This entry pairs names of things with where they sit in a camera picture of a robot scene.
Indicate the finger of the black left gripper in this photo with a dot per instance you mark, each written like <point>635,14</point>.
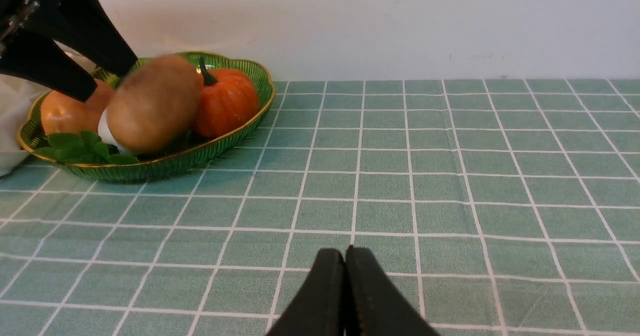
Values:
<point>35,58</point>
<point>84,26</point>

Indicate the orange mini pumpkin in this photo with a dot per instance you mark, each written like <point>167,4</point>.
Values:
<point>228,100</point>

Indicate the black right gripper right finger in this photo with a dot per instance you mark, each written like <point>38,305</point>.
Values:
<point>374,306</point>

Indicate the brown potato on plate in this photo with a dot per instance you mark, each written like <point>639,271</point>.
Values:
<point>62,114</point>

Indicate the white radish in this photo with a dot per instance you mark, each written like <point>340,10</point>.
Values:
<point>106,136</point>

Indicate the green checkered tablecloth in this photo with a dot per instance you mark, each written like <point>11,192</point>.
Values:
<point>497,207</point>

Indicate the green leaf-shaped plate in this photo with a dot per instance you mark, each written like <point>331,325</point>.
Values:
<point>198,151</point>

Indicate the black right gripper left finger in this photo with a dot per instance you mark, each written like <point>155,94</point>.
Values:
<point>316,308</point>

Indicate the brown potato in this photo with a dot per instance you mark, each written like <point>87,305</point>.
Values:
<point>154,104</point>
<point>62,114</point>

